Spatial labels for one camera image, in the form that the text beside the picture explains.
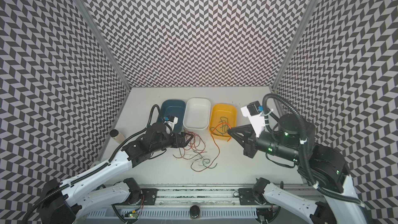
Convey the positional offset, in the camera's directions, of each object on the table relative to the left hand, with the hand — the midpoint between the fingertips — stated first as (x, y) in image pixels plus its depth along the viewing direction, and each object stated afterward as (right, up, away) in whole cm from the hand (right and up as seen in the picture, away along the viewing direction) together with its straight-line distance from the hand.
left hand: (188, 136), depth 74 cm
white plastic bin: (+2, +9, +27) cm, 28 cm away
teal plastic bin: (-12, +12, +28) cm, 33 cm away
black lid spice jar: (-40, -2, +10) cm, 41 cm away
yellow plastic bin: (+20, +11, +33) cm, 40 cm away
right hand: (+16, +8, -25) cm, 31 cm away
